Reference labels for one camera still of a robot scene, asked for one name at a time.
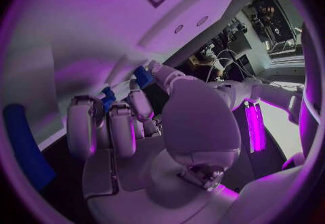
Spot cluttered workshop desk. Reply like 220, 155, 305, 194
242, 0, 305, 56

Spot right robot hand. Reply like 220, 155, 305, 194
66, 60, 243, 224

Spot glowing light bar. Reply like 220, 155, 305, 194
243, 100, 268, 153

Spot long blue cylinder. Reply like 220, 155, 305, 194
2, 103, 57, 193

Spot white task board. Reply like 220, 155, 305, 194
1, 0, 269, 151

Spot white cable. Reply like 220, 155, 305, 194
218, 56, 256, 82
206, 49, 245, 84

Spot small blue peg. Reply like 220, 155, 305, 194
100, 87, 118, 113

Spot blue block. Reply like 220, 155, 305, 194
133, 66, 154, 89

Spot dark equipment rack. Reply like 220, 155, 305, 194
177, 18, 256, 81

